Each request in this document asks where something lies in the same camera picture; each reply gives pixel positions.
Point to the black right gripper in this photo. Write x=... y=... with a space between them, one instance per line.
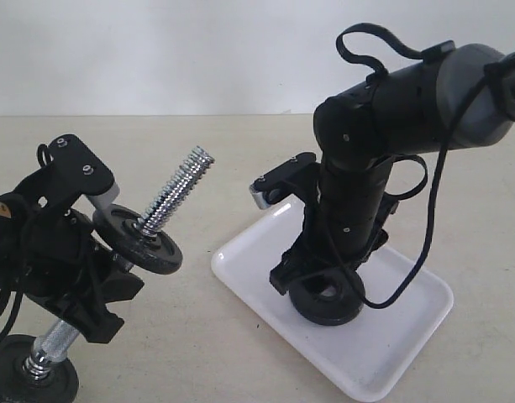
x=344 y=215

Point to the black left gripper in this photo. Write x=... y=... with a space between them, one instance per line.
x=69 y=274

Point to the chrome dumbbell bar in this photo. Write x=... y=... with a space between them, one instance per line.
x=173 y=195

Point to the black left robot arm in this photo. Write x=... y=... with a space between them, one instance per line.
x=10 y=255

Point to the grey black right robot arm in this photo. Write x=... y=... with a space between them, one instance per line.
x=452 y=98

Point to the black weight plate on bar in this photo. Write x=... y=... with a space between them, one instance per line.
x=117 y=227

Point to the white rectangular tray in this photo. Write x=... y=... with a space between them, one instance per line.
x=364 y=358

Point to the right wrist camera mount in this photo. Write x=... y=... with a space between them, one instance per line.
x=297 y=176

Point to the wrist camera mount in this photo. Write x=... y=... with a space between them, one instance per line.
x=68 y=169
x=297 y=176

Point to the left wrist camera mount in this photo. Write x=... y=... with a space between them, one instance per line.
x=68 y=169

